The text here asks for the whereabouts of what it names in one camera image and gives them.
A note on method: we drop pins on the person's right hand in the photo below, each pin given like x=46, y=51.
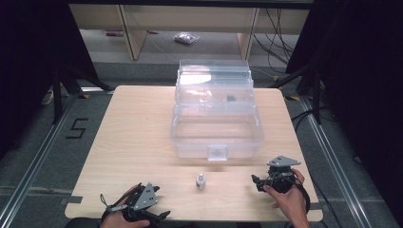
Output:
x=293, y=202

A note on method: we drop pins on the clear plastic bag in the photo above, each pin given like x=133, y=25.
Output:
x=186, y=38

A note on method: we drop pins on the black metal stand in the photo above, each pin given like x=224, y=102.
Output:
x=316, y=95
x=57, y=95

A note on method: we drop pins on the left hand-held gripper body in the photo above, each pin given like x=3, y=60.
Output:
x=145, y=198

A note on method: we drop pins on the clear plastic storage box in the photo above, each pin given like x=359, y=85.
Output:
x=218, y=126

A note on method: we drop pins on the small dark object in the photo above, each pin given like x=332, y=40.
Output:
x=231, y=98

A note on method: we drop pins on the small white bottle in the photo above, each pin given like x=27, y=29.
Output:
x=200, y=181

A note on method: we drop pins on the metal floor rail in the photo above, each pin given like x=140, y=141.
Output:
x=34, y=164
x=335, y=164

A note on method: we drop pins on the pink flat object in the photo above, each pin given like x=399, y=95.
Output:
x=114, y=33

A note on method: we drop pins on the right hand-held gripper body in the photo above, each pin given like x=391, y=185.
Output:
x=280, y=180

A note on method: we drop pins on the light wooden shelf unit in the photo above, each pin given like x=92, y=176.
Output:
x=190, y=19

